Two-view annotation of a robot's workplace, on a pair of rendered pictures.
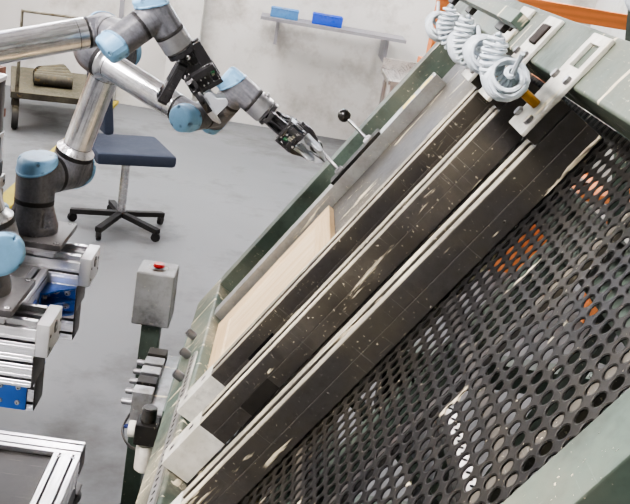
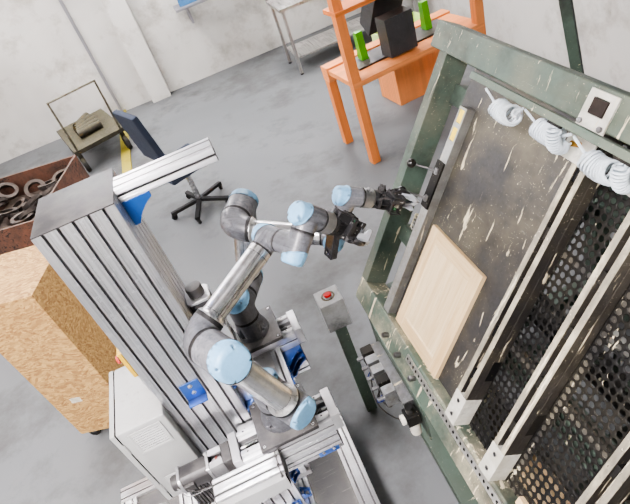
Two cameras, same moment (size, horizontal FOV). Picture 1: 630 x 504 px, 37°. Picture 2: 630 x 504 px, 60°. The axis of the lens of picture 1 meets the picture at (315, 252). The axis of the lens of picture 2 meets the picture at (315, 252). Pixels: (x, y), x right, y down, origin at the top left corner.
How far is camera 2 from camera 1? 1.23 m
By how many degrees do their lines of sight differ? 19
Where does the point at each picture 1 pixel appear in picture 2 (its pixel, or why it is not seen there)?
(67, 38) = (257, 266)
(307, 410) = not seen: outside the picture
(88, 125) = not seen: hidden behind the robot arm
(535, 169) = not seen: outside the picture
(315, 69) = (222, 21)
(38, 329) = (332, 418)
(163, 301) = (343, 313)
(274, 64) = (198, 33)
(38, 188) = (248, 313)
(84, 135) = not seen: hidden behind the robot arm
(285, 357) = (545, 401)
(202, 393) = (464, 410)
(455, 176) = not seen: outside the picture
